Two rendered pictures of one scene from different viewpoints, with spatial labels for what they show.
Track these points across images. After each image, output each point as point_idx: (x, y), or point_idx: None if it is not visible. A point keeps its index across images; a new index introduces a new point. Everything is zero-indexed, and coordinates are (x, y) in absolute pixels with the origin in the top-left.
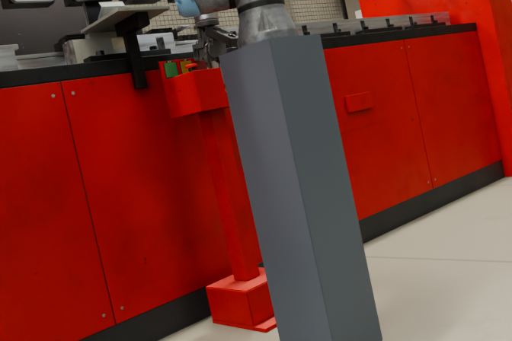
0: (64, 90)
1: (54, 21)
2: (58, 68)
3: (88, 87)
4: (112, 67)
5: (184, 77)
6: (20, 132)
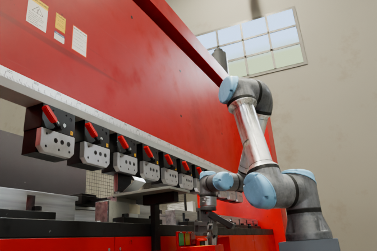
0: (115, 245)
1: (50, 177)
2: (115, 224)
3: (128, 245)
4: (142, 229)
5: (204, 249)
6: None
